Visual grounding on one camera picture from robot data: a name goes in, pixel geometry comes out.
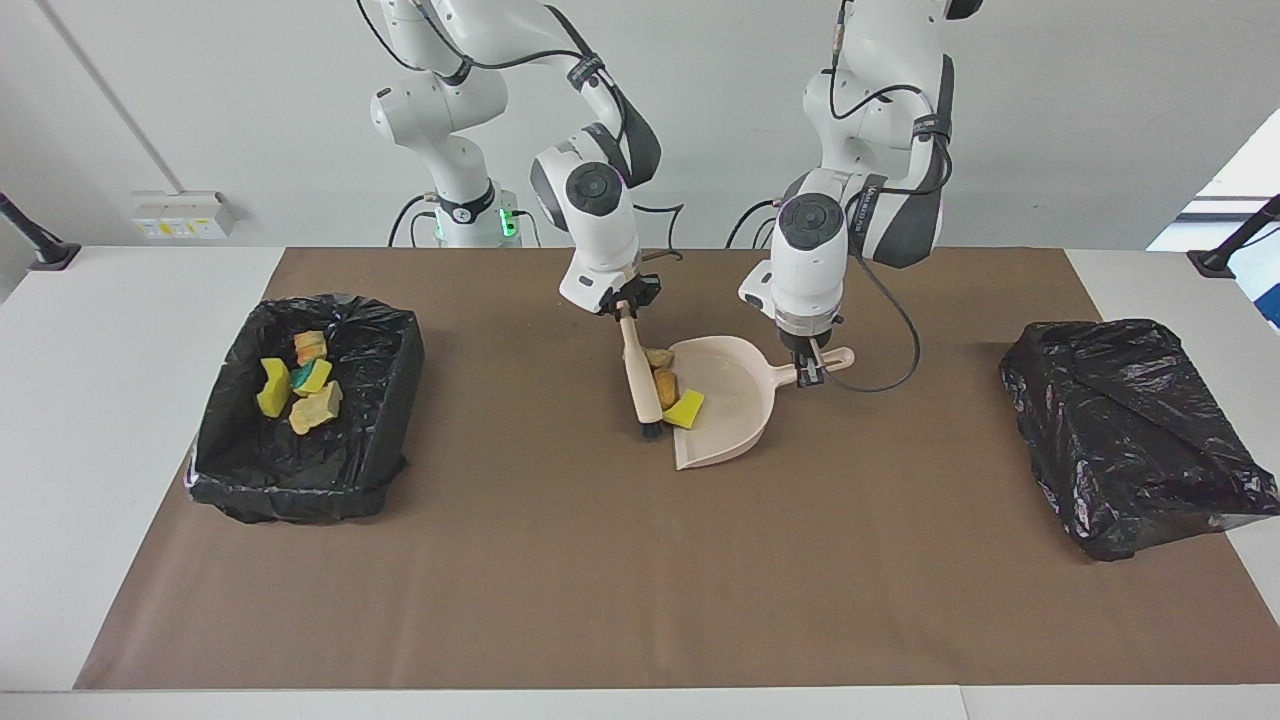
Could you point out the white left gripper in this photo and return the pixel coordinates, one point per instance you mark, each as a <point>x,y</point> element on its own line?
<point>800,300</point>

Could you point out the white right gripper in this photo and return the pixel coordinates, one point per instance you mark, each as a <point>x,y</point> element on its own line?
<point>590,285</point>

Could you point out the beige bread chunk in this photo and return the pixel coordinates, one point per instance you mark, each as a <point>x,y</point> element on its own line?
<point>660,357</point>
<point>315,408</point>

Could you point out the pink plastic dustpan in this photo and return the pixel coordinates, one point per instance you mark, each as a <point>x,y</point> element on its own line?
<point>730,420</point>

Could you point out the brown bread roll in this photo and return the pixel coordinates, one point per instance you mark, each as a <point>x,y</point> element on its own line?
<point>666,388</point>

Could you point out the yellow sponge piece green layer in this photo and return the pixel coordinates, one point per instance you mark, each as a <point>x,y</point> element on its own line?
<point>315,377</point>

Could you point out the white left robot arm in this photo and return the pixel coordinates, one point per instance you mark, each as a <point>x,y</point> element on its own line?
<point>880,100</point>

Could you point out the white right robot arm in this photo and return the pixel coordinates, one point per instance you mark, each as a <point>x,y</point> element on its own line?
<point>600,220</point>

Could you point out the bin with black bag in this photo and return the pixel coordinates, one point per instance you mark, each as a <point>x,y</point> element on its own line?
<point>350,440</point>
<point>1130,430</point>

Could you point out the brown paper table mat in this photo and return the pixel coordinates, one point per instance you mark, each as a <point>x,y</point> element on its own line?
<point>600,560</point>

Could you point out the black camera stand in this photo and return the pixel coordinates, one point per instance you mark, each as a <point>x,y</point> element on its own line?
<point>1225,250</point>
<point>35,245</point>

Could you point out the white wall socket box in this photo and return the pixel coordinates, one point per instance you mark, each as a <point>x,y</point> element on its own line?
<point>185,215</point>

